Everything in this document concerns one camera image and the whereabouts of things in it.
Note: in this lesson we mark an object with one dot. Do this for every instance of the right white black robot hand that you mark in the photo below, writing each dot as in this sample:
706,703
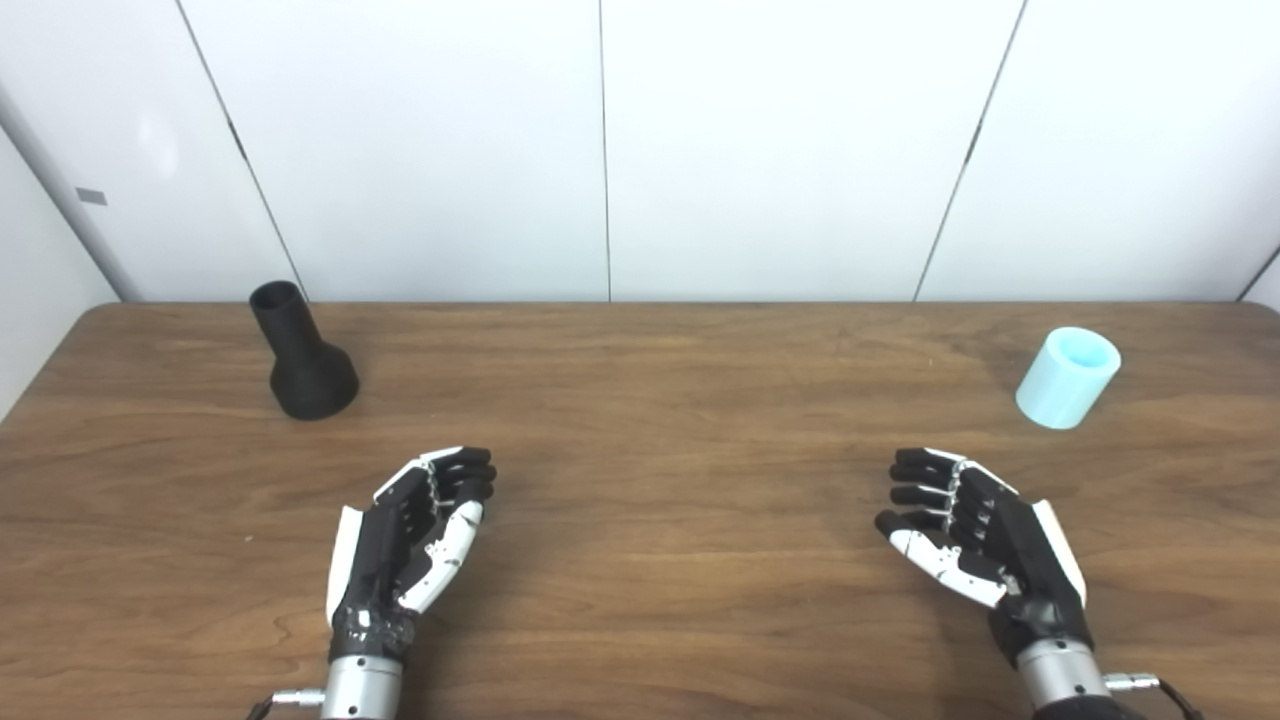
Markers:
1020,545

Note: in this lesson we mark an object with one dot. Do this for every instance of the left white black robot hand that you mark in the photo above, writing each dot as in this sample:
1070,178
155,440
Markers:
380,560

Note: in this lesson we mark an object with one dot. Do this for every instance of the black funnel-shaped nozzle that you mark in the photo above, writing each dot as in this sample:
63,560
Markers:
308,370

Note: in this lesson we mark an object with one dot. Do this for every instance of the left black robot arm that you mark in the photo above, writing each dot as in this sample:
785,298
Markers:
360,690

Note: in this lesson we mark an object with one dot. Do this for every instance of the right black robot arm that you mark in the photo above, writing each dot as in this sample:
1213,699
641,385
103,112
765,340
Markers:
1065,685

